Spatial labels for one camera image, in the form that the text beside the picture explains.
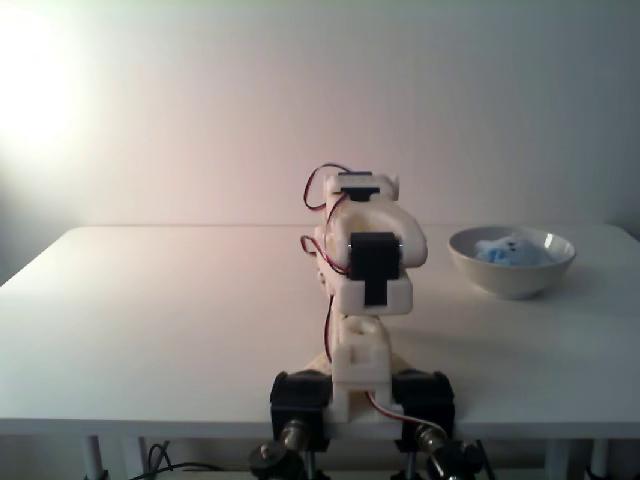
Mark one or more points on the black table clamp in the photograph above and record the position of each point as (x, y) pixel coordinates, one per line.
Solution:
(425, 395)
(297, 395)

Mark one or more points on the black tripod head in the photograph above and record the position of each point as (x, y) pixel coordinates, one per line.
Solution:
(457, 462)
(272, 462)

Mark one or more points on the white ceramic bowl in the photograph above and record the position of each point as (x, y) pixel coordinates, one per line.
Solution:
(512, 280)

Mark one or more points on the white table leg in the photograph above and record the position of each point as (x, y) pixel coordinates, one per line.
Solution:
(556, 460)
(134, 460)
(95, 457)
(600, 460)

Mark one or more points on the skyblue plush doll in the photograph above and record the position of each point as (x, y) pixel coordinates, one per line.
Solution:
(510, 252)

